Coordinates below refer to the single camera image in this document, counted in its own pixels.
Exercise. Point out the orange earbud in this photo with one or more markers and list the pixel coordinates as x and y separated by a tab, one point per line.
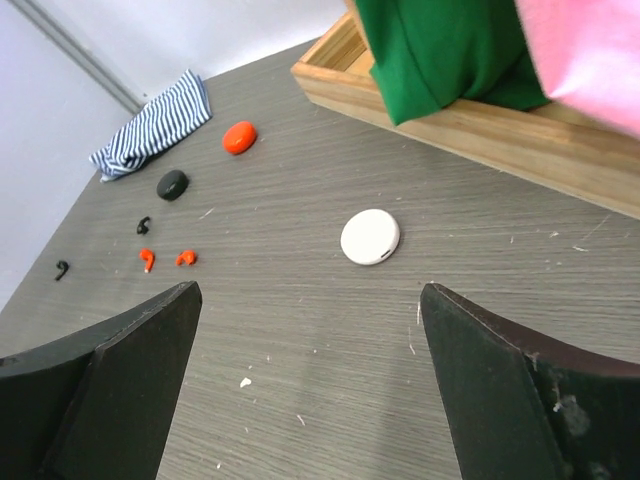
148	257
186	257

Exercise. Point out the white earbud charging case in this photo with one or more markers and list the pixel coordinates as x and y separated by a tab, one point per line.
370	237

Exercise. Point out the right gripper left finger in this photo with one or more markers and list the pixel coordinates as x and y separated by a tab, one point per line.
99	403

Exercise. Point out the green garment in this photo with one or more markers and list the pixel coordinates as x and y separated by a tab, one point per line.
430	53

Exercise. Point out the blue striped cloth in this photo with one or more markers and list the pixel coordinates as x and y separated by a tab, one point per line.
163	122

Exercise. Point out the pink t-shirt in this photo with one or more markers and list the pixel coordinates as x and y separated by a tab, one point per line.
586	56

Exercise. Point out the wooden clothes rack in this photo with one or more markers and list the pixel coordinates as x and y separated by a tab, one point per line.
553	146

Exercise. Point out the orange earbud charging case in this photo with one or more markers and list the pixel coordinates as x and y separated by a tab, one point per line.
239	137

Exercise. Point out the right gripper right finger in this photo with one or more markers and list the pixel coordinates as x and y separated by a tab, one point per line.
523	405

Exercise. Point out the black earbud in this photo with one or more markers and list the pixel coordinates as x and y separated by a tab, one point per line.
142	227
63	267

